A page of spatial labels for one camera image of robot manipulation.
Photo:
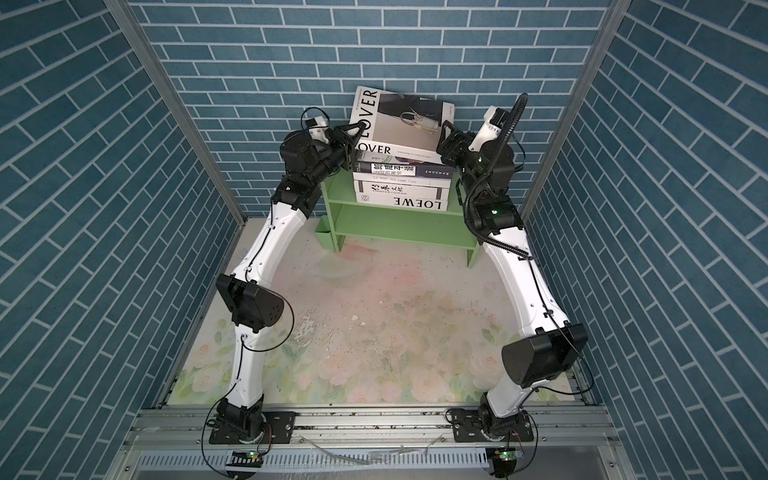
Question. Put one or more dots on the aluminium front rail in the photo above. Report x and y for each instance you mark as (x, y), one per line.
(542, 424)

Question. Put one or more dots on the circuit board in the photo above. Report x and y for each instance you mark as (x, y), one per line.
(504, 457)
(244, 461)

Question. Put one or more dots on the white magazine with handbag photo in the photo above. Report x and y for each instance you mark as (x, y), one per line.
(399, 125)

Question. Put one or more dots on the white Loewe Foundation book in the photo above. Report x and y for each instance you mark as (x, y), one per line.
(401, 201)

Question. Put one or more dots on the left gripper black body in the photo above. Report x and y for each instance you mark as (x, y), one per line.
(339, 152)

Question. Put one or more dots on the left circuit board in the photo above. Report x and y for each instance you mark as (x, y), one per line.
(244, 461)

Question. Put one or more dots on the white-backed heritage culture book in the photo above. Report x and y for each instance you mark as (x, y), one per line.
(371, 188)

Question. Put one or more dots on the green two-tier shelf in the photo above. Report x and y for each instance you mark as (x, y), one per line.
(345, 217)

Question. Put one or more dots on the white booklet with brown bars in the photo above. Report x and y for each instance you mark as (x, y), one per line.
(399, 179)

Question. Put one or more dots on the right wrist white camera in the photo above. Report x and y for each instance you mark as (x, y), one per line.
(493, 122)

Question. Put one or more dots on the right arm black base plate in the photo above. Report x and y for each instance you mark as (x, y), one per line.
(492, 427)

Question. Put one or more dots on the right circuit board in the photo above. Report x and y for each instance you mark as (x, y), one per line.
(504, 457)

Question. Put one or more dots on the white slotted cable duct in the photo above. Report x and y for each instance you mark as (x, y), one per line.
(312, 460)

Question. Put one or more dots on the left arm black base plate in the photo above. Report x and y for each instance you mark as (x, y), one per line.
(266, 428)

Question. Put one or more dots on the Chinese book with man portrait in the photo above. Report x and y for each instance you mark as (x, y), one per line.
(389, 165)

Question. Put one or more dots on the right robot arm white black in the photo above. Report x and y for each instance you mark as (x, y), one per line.
(549, 344)

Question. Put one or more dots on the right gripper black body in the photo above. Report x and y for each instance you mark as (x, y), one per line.
(462, 158)

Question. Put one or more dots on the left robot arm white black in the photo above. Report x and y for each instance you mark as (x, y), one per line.
(310, 156)

